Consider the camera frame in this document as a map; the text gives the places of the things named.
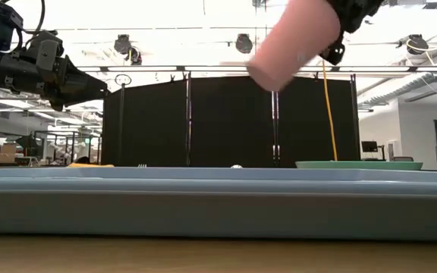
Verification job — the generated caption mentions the yellow cloth napkin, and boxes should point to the yellow cloth napkin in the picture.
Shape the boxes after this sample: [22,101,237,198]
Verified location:
[66,162,115,168]

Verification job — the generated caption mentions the black computer monitor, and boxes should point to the black computer monitor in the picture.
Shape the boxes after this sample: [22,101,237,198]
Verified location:
[361,140,387,162]

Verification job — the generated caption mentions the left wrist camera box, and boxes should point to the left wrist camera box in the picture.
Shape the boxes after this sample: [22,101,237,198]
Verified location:
[23,30,65,73]

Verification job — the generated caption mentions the black ceiling spotlight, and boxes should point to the black ceiling spotlight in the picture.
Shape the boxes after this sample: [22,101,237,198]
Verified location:
[396,33,430,56]
[234,33,254,55]
[113,33,133,55]

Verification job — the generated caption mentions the ring light on stand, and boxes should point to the ring light on stand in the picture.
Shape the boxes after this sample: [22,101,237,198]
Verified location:
[114,74,133,166]

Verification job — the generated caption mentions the long ceiling light bar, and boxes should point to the long ceiling light bar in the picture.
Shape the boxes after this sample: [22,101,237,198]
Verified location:
[76,64,437,74]

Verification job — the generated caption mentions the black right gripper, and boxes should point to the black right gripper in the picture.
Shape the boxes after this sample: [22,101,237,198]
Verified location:
[322,0,385,66]

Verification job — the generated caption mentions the blue plastic serving tray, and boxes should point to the blue plastic serving tray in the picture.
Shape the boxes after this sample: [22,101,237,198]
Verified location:
[0,166,437,243]

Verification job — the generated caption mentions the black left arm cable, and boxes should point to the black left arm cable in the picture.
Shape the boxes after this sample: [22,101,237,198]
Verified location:
[20,0,47,39]

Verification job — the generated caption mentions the black partition panel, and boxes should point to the black partition panel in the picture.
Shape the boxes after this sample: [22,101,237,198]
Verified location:
[189,75,275,168]
[101,77,189,168]
[276,74,360,163]

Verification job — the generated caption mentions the pink plastic cup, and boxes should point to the pink plastic cup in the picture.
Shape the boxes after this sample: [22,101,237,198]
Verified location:
[247,0,341,93]

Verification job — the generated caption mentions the yellow hanging cable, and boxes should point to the yellow hanging cable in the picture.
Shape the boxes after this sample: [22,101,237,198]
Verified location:
[321,60,339,162]

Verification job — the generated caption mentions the red yellow hanging cables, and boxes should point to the red yellow hanging cables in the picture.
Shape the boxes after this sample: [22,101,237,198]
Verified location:
[128,46,143,66]

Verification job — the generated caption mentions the green plastic plate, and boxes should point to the green plastic plate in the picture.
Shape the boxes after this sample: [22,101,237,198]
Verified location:
[294,160,424,171]

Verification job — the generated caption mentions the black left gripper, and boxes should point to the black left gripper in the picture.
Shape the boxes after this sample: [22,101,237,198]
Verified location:
[0,52,109,112]

